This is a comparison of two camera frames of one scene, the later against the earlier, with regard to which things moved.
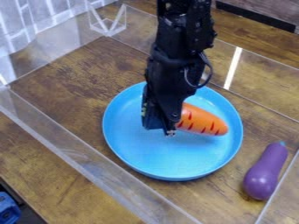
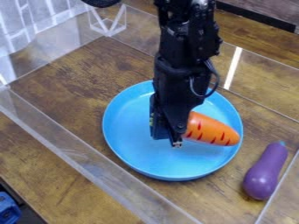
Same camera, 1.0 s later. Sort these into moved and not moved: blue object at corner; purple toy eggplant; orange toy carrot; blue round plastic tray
Moved: orange toy carrot
Not moved: blue round plastic tray; purple toy eggplant; blue object at corner
